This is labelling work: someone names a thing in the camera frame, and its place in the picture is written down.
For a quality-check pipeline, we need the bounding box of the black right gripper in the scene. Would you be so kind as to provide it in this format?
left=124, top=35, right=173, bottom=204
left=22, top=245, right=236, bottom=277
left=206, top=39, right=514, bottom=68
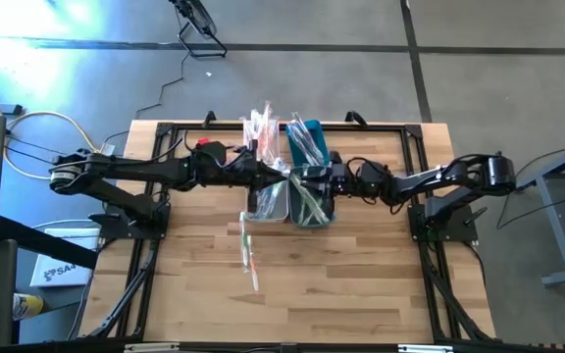
left=305, top=151, right=393, bottom=198

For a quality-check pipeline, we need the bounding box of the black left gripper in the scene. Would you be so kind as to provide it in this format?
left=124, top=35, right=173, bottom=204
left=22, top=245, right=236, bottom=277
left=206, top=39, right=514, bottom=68
left=232, top=139, right=290, bottom=214

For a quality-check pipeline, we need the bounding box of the beige handled plastic basket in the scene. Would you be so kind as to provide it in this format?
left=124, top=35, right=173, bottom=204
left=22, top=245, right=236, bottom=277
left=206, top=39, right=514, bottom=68
left=243, top=164, right=291, bottom=226

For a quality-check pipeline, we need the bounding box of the purple toothbrush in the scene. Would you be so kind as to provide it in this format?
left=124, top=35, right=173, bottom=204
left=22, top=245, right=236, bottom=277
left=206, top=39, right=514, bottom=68
left=301, top=122, right=326, bottom=167
left=287, top=115, right=313, bottom=166
left=291, top=111, right=321, bottom=158

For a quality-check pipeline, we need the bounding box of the dark grey handled basket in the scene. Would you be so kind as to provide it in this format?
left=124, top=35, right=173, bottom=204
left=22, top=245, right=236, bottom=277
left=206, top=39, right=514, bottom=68
left=286, top=165, right=336, bottom=228

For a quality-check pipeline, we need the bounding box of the teal plastic bin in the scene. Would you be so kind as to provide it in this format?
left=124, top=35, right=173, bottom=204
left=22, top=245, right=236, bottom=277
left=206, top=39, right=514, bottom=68
left=285, top=119, right=330, bottom=168

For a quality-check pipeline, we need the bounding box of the translucent white plastic bin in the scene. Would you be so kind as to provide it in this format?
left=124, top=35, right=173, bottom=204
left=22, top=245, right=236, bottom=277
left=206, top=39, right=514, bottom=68
left=241, top=117, right=282, bottom=169

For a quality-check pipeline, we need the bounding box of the black floor fan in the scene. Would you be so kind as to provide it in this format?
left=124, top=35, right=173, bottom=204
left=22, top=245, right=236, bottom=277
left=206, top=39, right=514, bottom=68
left=168, top=0, right=229, bottom=59

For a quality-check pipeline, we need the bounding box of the white printed box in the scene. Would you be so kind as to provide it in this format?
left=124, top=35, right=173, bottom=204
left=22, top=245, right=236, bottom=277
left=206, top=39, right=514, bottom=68
left=29, top=226, right=103, bottom=289

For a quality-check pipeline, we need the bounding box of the yellow white canister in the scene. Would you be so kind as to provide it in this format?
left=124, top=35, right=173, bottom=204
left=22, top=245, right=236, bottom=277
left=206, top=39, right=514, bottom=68
left=11, top=292, right=45, bottom=321

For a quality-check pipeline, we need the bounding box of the black fan cable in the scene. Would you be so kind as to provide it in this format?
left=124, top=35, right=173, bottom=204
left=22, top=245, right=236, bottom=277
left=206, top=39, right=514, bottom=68
left=134, top=48, right=189, bottom=120

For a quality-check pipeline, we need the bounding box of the yellow extension cable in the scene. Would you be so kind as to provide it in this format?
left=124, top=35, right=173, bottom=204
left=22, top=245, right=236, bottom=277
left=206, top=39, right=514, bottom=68
left=0, top=80, right=105, bottom=181

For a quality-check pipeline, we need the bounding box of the grey metal desk frame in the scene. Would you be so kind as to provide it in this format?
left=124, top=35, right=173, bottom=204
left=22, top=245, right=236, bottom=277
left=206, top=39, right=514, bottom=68
left=510, top=134, right=565, bottom=289

